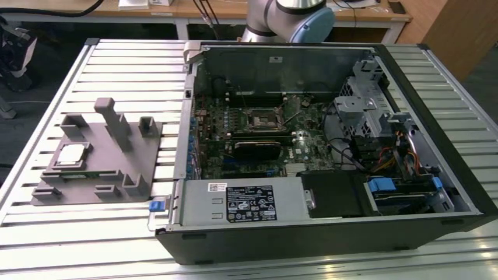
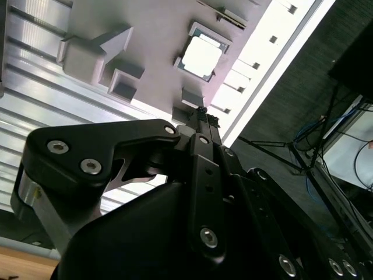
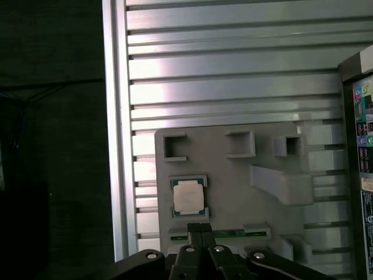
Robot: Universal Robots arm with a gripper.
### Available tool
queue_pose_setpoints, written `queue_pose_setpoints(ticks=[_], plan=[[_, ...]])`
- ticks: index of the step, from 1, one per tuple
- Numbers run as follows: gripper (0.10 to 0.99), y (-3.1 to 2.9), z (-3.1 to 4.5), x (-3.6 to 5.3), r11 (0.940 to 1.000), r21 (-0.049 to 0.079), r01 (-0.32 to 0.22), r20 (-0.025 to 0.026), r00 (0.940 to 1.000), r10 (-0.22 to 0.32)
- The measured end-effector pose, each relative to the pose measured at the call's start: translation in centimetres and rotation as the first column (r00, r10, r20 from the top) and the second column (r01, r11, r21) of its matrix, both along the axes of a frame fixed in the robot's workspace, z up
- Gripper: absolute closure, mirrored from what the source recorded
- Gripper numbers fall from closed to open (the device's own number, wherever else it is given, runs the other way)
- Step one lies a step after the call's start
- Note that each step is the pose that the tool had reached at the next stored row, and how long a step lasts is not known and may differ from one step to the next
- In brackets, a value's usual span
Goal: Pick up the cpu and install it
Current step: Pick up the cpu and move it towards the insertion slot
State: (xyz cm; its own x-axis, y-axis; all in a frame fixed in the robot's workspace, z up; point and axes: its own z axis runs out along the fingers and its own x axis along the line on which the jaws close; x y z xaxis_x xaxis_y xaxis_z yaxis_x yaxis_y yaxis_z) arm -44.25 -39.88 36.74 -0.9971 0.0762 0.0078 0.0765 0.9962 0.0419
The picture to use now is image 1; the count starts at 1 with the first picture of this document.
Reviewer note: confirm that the thin metal locking lever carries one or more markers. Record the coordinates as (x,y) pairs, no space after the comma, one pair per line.
(245,99)

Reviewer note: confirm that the silver CPU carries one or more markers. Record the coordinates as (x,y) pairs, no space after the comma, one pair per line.
(73,154)

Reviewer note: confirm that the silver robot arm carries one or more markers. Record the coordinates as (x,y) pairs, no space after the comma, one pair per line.
(265,17)

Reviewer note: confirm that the CPU socket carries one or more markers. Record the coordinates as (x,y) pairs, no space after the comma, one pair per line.
(265,119)

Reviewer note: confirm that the black graphics card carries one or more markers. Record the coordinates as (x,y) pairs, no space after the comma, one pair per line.
(257,150)

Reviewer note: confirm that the black RAM slot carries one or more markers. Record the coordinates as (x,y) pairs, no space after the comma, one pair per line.
(265,132)
(237,100)
(237,92)
(265,136)
(237,96)

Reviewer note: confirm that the black expansion slot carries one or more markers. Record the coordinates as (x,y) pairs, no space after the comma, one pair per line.
(245,174)

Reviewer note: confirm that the silver finned heatsink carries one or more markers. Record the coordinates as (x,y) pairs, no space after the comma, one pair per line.
(296,169)
(201,113)

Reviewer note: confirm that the green motherboard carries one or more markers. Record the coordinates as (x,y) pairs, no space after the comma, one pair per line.
(312,151)

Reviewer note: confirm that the round coin cell battery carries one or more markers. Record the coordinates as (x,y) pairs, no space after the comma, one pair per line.
(307,102)

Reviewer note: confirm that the grey power supply unit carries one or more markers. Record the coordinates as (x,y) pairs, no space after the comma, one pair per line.
(202,204)

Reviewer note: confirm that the black plastic shroud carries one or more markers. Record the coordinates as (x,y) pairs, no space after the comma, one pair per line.
(331,192)

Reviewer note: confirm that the silver metal drive cage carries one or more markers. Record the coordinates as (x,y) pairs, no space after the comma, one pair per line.
(352,116)

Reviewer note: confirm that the blue case clip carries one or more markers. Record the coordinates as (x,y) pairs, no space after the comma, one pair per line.
(157,206)

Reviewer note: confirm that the grey case release latch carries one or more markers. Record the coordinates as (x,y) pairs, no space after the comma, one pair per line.
(192,51)

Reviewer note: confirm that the black PC case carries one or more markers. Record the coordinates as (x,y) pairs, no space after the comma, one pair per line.
(273,245)

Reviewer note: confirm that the hard disk in blue carrier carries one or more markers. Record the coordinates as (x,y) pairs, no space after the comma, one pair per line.
(380,185)

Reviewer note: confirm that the grey parts rack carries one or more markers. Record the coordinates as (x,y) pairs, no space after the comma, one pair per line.
(101,163)

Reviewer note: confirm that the green RAM stick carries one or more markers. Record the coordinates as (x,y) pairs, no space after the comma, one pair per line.
(80,175)

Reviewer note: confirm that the wooden desk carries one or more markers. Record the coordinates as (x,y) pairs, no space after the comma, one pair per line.
(188,11)

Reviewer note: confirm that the blue plastic bay latch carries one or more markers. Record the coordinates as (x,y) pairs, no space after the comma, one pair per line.
(437,183)

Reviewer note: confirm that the white cardboard box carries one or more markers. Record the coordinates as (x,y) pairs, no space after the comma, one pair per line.
(134,4)
(162,2)

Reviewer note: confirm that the black phone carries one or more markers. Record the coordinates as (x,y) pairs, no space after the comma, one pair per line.
(397,7)

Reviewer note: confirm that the grey metal stand foot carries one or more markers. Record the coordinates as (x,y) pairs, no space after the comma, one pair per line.
(9,112)

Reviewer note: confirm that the wooden cabinet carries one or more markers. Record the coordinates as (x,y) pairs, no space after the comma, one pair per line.
(460,35)

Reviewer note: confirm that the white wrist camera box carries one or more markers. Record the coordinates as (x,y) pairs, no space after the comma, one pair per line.
(33,58)

